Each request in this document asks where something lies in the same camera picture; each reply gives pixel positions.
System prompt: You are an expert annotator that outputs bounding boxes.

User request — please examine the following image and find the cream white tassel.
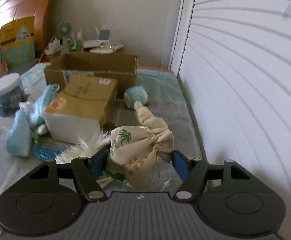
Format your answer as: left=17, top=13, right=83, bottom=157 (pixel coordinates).
left=55, top=131, right=111, bottom=164

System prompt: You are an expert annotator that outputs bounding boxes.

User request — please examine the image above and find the light blue face mask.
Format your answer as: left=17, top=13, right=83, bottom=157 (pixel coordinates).
left=7, top=110, right=32, bottom=157

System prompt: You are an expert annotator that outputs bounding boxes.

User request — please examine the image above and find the blue tassel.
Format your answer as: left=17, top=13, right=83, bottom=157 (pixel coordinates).
left=33, top=136, right=67, bottom=161

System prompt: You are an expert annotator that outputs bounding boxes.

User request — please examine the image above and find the white tissue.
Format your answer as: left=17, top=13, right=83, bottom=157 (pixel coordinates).
left=18, top=87, right=42, bottom=114

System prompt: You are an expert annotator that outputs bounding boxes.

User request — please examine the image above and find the cream printed drawstring pouch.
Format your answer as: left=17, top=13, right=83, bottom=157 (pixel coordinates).
left=106, top=126, right=174, bottom=189

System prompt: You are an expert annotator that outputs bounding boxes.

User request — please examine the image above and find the plain cream cloth pouch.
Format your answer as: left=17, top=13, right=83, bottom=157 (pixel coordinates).
left=134, top=101, right=168, bottom=129

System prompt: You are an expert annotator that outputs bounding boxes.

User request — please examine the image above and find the clear jar white lid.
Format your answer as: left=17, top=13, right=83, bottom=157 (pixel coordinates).
left=0, top=73, right=26, bottom=117

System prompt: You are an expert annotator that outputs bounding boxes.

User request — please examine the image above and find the tan wrapped tissue pack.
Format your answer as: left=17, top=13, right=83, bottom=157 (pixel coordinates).
left=43, top=76, right=118, bottom=144

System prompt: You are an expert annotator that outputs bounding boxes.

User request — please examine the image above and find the wooden nightstand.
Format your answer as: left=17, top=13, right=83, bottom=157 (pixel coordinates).
left=39, top=48, right=124, bottom=63

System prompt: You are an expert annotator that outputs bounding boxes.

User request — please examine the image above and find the yellow snack bag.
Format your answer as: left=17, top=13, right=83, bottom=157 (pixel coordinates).
left=0, top=16, right=35, bottom=69

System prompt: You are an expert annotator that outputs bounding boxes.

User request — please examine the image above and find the brown cardboard box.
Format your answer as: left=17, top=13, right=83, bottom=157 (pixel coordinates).
left=44, top=52, right=138, bottom=98

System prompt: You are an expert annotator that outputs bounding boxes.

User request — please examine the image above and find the white power strip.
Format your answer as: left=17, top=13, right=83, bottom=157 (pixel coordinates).
left=45, top=37, right=61, bottom=55

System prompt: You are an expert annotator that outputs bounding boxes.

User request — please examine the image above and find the green small bottle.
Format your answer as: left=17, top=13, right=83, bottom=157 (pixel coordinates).
left=75, top=29, right=83, bottom=52

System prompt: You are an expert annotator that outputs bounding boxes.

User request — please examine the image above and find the white wifi router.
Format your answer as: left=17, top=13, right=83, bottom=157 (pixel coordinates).
left=81, top=25, right=106, bottom=49

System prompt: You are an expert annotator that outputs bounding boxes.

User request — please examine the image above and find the small green desk fan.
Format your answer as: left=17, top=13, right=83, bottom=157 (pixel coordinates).
left=56, top=21, right=74, bottom=55

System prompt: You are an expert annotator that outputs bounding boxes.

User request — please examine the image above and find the white louvered closet door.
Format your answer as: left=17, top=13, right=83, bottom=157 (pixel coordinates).
left=170, top=0, right=291, bottom=239

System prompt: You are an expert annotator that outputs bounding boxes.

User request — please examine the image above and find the white phone stand screen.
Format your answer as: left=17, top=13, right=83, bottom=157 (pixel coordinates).
left=95, top=27, right=111, bottom=48

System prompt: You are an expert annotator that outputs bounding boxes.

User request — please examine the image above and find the wooden headboard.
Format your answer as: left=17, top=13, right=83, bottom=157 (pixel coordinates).
left=0, top=0, right=54, bottom=57

